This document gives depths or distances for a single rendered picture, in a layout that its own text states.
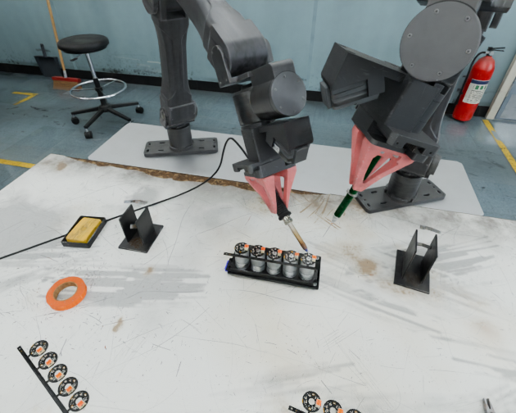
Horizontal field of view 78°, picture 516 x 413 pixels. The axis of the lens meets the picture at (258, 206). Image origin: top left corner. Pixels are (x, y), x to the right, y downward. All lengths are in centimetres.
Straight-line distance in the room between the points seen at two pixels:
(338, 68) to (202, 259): 41
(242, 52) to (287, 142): 15
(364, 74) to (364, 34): 266
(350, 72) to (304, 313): 36
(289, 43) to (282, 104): 263
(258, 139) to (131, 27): 314
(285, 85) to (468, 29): 21
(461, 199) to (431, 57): 58
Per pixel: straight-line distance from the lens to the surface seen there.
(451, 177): 93
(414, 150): 40
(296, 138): 44
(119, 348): 55
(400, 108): 37
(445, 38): 32
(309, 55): 306
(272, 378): 50
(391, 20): 301
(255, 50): 51
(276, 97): 43
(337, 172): 84
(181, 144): 89
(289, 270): 54
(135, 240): 67
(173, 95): 80
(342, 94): 36
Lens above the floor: 122
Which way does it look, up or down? 41 degrees down
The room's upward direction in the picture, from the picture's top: straight up
